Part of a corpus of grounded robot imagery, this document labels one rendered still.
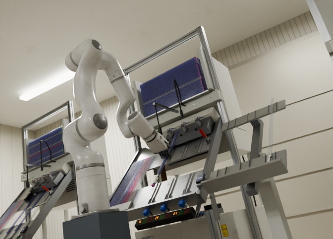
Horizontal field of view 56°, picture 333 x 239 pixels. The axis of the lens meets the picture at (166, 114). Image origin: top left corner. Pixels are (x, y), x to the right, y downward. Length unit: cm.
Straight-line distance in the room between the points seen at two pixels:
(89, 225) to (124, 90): 70
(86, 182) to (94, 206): 10
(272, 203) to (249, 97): 323
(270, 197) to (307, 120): 299
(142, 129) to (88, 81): 37
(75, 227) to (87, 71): 67
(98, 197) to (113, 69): 67
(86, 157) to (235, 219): 89
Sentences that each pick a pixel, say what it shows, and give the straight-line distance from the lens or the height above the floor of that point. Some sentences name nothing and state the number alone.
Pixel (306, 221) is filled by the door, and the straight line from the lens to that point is 430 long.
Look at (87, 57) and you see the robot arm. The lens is 150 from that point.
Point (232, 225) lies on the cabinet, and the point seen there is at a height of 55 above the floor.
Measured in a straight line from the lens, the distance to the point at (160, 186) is 179.
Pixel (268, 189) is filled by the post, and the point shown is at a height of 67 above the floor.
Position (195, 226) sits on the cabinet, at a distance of 191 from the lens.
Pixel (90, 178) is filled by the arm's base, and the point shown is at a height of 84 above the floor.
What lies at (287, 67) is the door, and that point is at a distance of 460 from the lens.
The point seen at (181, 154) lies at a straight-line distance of 195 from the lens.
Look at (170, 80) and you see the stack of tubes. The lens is 227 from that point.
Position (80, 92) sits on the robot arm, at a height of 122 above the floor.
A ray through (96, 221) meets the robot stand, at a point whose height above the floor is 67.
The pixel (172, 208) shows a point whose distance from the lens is 164.
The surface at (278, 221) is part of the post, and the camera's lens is 145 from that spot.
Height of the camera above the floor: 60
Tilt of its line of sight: 20 degrees up
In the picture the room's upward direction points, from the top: 12 degrees counter-clockwise
